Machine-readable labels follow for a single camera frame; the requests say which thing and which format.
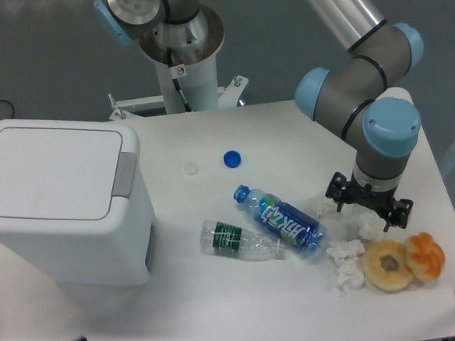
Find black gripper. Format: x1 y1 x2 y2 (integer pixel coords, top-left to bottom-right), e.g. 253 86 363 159
325 172 414 233

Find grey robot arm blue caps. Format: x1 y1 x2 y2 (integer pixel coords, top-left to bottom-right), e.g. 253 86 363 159
93 0 424 228

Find white trash can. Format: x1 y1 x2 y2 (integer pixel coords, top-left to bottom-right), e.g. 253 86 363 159
0 119 156 286

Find crumpled white tissue right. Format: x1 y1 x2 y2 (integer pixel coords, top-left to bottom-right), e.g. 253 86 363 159
358 212 385 242

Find crumpled white tissue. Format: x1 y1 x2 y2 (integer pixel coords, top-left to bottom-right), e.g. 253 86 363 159
336 258 365 295
327 239 365 265
358 212 385 242
313 197 337 218

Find crumpled white tissue upper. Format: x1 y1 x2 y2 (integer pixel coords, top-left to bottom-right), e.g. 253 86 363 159
313 197 337 218

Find crumpled white tissue middle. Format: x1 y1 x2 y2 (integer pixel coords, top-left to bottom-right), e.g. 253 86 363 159
327 239 365 265

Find crumpled white tissue lower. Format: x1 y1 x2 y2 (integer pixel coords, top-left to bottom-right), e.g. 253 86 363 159
336 258 365 295

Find orange glazed bread roll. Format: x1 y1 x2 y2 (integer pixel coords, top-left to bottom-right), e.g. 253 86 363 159
404 232 446 283

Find blue labelled plastic bottle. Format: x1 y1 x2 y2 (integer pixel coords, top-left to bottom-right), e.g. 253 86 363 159
233 185 327 258

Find blue bottle cap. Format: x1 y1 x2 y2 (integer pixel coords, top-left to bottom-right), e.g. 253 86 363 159
223 150 242 169

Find clear green labelled plastic bottle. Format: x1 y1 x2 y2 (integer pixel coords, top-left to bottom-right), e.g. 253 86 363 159
199 220 285 262

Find white bottle cap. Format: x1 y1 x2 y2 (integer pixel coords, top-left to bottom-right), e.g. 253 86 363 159
183 160 199 176

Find plain ring donut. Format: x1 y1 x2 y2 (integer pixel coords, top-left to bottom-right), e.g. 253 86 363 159
361 240 414 292

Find black cable on pedestal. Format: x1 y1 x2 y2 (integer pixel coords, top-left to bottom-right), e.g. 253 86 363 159
166 46 193 114

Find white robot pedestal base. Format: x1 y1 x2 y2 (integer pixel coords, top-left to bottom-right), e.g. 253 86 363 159
108 5 249 119

